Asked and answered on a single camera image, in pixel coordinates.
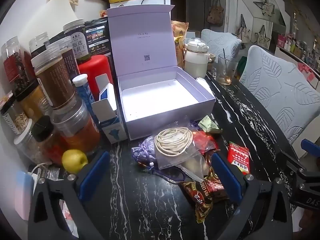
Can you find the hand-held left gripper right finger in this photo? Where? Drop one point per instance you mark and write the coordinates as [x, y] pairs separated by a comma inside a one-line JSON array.
[[225, 177]]

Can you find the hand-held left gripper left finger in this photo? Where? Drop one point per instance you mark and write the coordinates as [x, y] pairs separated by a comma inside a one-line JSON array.
[[93, 168]]

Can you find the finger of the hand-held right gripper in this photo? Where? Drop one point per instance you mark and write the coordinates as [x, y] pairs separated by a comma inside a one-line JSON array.
[[310, 145]]

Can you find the red white sachet packet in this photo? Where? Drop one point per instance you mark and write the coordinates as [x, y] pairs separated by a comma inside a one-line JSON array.
[[238, 157]]

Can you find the brown cereal packet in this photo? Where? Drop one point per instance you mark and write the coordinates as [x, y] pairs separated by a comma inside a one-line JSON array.
[[202, 195]]

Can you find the lavender embroidered sachet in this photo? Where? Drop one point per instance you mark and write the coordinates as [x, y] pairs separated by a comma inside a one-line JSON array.
[[145, 150]]

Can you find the lavender gift box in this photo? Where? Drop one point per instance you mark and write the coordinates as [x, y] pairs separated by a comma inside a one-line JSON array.
[[160, 97]]

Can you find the yellow apple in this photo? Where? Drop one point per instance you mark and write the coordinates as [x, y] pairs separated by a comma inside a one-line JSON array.
[[74, 161]]

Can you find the jar of orange contents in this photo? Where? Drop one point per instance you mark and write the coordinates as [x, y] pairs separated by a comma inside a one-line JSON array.
[[77, 130]]

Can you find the open white blue carton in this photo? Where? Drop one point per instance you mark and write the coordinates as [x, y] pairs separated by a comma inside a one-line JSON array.
[[113, 130]]

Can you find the green foil packet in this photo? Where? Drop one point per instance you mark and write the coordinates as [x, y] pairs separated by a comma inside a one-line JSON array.
[[208, 124]]

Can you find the black cap spice jar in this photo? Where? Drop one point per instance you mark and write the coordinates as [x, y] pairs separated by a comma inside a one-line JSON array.
[[47, 135]]

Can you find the large leaf pattern chair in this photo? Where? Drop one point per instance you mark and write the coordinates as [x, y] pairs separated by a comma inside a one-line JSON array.
[[275, 92]]

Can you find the clear plastic grain jar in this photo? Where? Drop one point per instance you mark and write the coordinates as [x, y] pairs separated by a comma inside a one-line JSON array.
[[27, 147]]

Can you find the white blue medicine box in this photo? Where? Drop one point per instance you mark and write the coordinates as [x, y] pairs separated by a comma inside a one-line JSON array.
[[106, 93]]

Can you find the pink ribbon bow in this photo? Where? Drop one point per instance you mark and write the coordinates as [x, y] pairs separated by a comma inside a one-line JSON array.
[[306, 70]]

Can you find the blue tube with white cap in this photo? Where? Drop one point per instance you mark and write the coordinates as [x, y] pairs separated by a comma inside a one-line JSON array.
[[83, 92]]

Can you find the tan powder jar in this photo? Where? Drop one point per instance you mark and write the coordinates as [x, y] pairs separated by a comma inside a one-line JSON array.
[[32, 102]]

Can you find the jar of pale seeds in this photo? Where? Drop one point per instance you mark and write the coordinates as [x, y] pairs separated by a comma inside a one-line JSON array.
[[13, 120]]

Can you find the row of cosmetic bottles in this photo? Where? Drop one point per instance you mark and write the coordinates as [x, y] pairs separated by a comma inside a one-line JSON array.
[[300, 47]]

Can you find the red canister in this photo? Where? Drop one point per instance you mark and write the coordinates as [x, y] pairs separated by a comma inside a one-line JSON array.
[[97, 67]]

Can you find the glass cup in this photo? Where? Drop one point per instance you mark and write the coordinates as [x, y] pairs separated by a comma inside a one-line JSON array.
[[226, 75]]

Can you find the dark brown tea jar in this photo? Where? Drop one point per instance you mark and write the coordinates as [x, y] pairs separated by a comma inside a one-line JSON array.
[[71, 62]]

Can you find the metal spoon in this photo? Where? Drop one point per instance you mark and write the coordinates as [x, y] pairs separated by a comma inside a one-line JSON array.
[[225, 57]]

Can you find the beige mug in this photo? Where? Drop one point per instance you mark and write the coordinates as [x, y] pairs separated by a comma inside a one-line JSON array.
[[212, 58]]

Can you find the purple label dried fruit jar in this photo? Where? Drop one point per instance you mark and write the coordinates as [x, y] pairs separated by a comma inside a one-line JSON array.
[[77, 42]]

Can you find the jar of dark red berries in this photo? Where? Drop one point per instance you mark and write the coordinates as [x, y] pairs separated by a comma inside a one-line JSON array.
[[15, 65]]

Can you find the black coffee pouch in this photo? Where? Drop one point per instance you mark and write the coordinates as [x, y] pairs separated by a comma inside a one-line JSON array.
[[97, 37]]

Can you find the cream tote bag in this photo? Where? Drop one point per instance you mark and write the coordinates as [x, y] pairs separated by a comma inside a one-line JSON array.
[[244, 31]]

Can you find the clear lidded jar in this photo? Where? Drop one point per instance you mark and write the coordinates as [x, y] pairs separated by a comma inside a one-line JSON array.
[[38, 43]]

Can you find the small leaf pattern chair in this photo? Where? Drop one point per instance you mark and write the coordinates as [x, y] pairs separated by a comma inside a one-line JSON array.
[[220, 41]]

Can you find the orange snack bag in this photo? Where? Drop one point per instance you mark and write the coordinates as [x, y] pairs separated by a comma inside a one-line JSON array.
[[180, 40]]

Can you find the white foam board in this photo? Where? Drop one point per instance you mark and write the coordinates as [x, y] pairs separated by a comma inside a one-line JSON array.
[[61, 12]]

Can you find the brown tote bag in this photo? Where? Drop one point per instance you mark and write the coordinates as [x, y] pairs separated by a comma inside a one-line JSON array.
[[215, 12]]

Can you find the white fridge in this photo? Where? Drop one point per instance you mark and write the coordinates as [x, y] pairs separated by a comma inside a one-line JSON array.
[[155, 2]]

